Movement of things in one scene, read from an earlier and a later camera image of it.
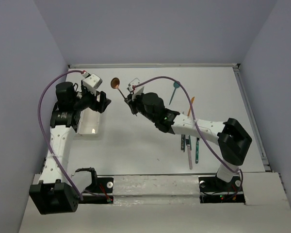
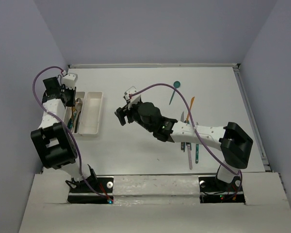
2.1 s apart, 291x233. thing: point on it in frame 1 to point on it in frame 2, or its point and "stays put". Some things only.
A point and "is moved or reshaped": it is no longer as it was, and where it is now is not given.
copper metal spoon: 115,83 is moved or reshaped
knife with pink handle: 189,157 stays put
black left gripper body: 88,99 to 69,94
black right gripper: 133,103 to 121,112
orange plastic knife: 189,109 stays put
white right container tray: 88,123 stays put
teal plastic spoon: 176,85 stays put
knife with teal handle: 197,150 stays put
